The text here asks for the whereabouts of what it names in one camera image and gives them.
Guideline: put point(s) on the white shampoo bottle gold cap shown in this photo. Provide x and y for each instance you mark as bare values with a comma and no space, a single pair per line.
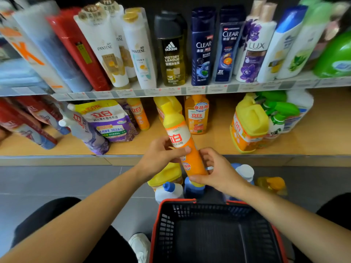
141,51

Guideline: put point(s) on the green round bottle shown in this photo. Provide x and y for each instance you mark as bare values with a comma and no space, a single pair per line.
336,57

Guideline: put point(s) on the person's right forearm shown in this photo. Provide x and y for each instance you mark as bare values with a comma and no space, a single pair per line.
296,224

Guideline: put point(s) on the small orange dish soap bottle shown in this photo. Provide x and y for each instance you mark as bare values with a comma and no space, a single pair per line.
139,113

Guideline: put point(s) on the red detergent pouch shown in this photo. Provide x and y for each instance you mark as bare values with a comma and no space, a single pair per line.
22,125
44,110

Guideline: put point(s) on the person's right black trouser leg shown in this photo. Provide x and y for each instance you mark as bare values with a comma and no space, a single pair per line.
337,210

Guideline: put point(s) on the red box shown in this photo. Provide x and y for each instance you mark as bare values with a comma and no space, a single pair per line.
79,51

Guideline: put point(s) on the yellow purple detergent pouch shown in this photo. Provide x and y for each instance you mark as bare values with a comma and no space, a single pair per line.
109,120

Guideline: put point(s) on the large white bottle blue label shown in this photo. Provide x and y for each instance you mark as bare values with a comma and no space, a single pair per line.
300,104

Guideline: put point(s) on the person's black trouser leg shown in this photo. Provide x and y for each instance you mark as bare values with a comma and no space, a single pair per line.
41,216
337,210

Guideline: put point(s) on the yellow jug orange label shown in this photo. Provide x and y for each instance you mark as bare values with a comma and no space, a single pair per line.
161,102

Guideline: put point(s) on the stack of blue packs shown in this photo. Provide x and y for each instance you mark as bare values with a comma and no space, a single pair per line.
19,72

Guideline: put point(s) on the white bottle purple flower print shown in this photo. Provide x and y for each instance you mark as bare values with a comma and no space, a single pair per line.
253,49
248,27

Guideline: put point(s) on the white purple spout pouch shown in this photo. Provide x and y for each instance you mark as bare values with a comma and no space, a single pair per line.
82,131

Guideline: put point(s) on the white shelf with label strip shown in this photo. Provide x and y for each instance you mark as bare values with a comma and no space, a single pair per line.
170,91

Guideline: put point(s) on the wooden shelf board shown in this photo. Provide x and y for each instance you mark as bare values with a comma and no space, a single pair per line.
323,134

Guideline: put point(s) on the white box orange print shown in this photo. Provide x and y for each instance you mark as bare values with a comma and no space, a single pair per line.
27,51

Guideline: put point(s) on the white shampoo bottle green cap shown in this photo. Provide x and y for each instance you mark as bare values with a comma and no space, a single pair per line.
307,43

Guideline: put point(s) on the white shampoo bottle blue cap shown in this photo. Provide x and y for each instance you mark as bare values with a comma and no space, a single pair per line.
282,43

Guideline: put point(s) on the dark blue shampoo bottle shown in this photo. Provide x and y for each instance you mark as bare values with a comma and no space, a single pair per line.
227,46
203,49

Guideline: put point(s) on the person's left hand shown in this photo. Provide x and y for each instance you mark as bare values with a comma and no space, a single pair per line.
155,158

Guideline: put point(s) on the black body wash bottle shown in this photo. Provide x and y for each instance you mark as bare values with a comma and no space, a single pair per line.
171,51

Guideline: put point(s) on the person's white shoe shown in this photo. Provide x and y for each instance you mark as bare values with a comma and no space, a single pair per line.
140,246

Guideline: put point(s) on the person's left forearm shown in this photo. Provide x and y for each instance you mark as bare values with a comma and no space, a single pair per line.
79,216

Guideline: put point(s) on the pink white bottle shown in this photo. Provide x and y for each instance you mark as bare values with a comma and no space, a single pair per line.
336,24

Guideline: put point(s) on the person's left thumb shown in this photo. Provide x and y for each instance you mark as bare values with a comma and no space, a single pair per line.
181,151

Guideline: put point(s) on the green spray bottle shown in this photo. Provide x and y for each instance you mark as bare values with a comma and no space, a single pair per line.
277,112

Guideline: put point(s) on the person's right hand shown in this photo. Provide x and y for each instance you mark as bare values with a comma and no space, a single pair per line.
223,175

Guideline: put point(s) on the black shopping basket red rim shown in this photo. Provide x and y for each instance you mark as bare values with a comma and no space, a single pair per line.
214,232

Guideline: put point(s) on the orange bottle white label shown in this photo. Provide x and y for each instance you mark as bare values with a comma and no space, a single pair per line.
197,115

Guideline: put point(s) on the white conditioner tube gold cap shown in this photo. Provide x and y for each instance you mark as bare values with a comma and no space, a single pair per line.
120,38
105,49

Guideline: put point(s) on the translucent white blue pack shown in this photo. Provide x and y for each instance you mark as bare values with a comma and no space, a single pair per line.
52,49

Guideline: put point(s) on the clear yellow liquid bottle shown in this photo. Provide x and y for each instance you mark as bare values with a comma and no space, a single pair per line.
272,184

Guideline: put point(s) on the person's left black trouser leg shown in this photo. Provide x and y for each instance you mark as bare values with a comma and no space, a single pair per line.
41,216

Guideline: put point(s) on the person's right thumb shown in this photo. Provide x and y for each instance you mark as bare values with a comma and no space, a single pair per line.
199,179

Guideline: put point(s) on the large yellow orange jug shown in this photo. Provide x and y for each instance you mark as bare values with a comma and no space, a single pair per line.
248,123

